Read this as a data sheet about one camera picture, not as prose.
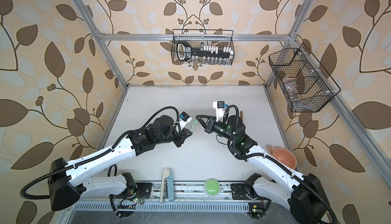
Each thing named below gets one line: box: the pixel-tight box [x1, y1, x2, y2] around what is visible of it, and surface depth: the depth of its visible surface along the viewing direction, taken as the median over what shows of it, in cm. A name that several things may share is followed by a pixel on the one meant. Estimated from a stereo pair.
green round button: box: [203, 178, 221, 198], surface depth 76 cm
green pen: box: [189, 118, 199, 132], surface depth 72 cm
